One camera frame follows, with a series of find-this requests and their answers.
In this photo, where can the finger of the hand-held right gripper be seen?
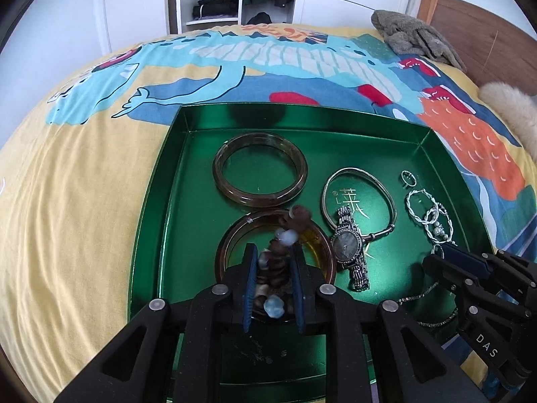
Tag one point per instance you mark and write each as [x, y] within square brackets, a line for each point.
[444, 270]
[461, 256]

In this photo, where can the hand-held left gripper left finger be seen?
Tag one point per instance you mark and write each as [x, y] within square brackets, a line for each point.
[250, 287]

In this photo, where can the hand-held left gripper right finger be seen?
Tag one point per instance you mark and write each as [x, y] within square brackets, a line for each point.
[297, 287]

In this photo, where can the tortoiseshell bangle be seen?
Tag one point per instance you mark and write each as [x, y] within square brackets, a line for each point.
[221, 256]

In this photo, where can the twisted silver hoop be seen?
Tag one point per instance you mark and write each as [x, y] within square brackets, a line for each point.
[407, 205]
[428, 218]

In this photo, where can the silver wristwatch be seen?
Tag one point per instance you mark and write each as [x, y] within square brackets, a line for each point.
[346, 249]

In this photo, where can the thin metal clasp bangle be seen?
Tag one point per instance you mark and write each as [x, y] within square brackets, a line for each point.
[379, 233]

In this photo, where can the green metallic tray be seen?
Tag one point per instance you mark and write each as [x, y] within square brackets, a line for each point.
[201, 201]

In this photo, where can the amber translucent bangle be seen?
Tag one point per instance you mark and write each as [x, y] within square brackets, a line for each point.
[218, 172]

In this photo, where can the fluffy beige pillow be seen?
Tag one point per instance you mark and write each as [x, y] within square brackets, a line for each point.
[512, 105]

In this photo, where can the colourful printed bedsheet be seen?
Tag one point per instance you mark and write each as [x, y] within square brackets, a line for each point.
[84, 197]

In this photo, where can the grey fuzzy cloth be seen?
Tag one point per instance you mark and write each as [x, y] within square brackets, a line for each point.
[411, 33]

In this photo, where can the wooden headboard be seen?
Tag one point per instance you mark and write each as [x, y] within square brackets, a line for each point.
[470, 21]

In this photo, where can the black cloth bundle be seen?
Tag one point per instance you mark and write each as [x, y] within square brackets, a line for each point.
[258, 19]

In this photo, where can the folded black clothes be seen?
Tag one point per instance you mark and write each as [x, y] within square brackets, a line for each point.
[216, 6]

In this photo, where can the white door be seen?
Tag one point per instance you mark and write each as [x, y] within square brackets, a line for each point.
[134, 8]

